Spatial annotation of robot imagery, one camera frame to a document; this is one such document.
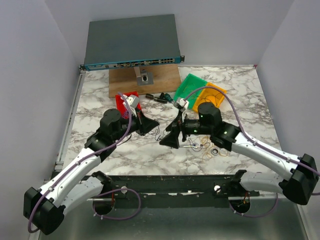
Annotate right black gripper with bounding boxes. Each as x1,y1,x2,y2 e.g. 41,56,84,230
159,109,213,148

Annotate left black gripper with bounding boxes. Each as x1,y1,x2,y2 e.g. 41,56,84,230
112,108,159,142

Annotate blue purple wires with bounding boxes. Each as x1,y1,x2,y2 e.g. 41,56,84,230
149,124,203,152

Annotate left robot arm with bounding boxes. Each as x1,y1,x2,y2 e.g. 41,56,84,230
23,109,159,235

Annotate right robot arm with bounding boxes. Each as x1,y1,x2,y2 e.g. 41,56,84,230
159,102,319,205

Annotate black cylindrical bit holder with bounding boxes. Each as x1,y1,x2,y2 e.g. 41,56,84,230
153,97,168,104

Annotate small open-end wrench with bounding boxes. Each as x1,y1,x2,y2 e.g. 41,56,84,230
179,143,199,149

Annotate black metal socket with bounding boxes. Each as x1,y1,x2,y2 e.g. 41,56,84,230
145,93,154,100

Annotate red plastic bin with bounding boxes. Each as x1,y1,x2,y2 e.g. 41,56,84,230
115,91,139,119

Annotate ratchet wrench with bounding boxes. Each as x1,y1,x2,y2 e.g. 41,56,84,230
211,148,220,156

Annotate wooden board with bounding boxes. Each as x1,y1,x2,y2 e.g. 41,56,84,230
109,64,182,98

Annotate yellow plastic bin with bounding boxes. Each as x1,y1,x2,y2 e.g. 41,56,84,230
190,82,227,112

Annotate green plastic bin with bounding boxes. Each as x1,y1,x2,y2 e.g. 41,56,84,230
173,73,207,109

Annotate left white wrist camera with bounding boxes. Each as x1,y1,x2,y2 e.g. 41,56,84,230
121,94,140,117

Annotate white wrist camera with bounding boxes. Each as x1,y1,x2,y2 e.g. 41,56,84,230
121,94,140,117
173,97,189,122

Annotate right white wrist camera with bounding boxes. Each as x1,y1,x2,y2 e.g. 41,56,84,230
173,97,189,122

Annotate green handled screwdriver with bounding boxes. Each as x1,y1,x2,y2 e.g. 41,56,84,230
160,92,174,103

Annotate grey metal bracket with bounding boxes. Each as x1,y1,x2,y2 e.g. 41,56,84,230
133,66,154,86

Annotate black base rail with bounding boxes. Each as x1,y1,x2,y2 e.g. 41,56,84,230
82,172,261,210

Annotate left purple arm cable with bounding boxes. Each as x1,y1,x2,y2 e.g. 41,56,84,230
27,91,142,233

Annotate grey network switch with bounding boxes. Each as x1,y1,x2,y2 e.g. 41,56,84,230
81,14,185,71

